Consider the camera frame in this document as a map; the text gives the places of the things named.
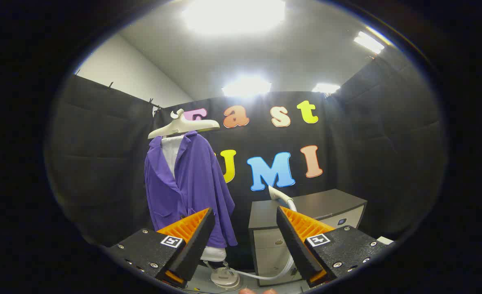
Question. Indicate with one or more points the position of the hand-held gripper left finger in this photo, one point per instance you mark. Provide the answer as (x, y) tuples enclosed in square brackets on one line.
[(196, 245)]

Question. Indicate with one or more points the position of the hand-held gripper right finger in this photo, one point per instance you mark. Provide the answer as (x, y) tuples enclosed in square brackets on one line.
[(296, 245)]

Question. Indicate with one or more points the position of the white garment steamer base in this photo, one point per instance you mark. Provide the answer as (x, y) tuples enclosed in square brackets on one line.
[(225, 278)]

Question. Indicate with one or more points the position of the white garment steamer head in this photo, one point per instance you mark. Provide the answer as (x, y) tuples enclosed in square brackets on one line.
[(279, 195)]

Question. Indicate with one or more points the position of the white garment board pad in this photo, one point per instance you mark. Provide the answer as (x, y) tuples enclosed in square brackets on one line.
[(171, 151)]

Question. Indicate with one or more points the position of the white plastic clothes hanger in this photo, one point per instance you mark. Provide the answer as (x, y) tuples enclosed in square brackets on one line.
[(183, 127)]

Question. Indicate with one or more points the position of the grey-topped white drawer cabinet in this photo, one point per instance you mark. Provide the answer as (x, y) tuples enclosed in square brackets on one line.
[(326, 202)]

